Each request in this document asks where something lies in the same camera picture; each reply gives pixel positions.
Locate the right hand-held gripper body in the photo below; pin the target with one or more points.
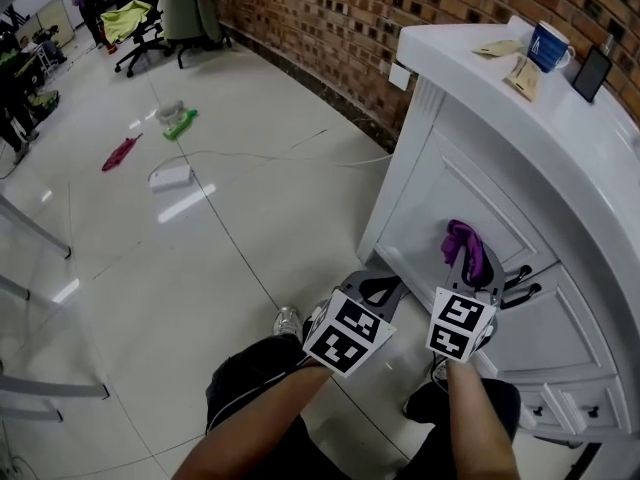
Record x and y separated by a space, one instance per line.
457 323

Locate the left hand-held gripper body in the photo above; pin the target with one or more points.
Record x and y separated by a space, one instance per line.
347 333

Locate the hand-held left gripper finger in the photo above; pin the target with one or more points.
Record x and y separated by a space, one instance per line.
389 305
354 285

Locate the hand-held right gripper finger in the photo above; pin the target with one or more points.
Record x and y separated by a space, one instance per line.
495 283
456 275

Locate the purple cloth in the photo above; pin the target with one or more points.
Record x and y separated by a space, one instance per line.
462 238

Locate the white cabinet door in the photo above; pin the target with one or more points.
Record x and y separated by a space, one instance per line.
550 328
435 188

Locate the person's right forearm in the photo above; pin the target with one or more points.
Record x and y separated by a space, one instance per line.
475 418

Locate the person's left forearm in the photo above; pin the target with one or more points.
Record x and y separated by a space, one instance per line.
260 418

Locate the white drawer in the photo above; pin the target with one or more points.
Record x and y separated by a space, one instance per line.
607 408
550 408

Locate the white vanity cabinet with sink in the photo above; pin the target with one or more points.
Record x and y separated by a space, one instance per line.
575 133

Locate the red cloth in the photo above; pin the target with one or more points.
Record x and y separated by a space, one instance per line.
117 155

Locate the person's right white shoe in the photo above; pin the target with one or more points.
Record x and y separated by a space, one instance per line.
437 373

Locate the person's white shoe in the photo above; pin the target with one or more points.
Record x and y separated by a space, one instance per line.
286 323
437 373

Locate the person's left white shoe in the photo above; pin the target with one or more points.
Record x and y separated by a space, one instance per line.
286 323

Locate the person's right leg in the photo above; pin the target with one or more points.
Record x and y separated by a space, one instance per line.
425 403

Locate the person's leg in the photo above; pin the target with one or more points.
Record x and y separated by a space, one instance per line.
425 403
250 368

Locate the person's left leg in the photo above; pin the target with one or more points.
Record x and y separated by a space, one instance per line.
250 368

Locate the black metal pole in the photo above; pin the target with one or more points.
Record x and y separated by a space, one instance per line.
582 463

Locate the white power strip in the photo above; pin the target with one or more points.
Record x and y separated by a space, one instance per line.
170 179

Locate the black phone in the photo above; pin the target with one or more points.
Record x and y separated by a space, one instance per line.
592 75

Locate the green spray bottle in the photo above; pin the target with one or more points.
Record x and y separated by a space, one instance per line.
180 125

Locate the blue ceramic mug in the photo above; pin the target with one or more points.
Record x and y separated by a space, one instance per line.
547 48

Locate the clear plastic bowl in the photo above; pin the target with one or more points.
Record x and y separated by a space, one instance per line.
167 113

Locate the black garment rack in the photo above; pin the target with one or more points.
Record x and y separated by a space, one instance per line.
180 60

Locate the black office chair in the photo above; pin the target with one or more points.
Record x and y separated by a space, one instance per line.
145 43

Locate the green hanging coat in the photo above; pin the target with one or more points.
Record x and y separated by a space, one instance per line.
190 3

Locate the yellow-green garment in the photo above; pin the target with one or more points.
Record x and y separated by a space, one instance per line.
122 20

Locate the green black bag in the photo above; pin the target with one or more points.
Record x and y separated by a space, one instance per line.
46 103

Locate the white wall socket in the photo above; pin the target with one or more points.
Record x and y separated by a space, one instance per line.
400 75

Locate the white frame table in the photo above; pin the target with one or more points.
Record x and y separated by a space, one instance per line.
30 223

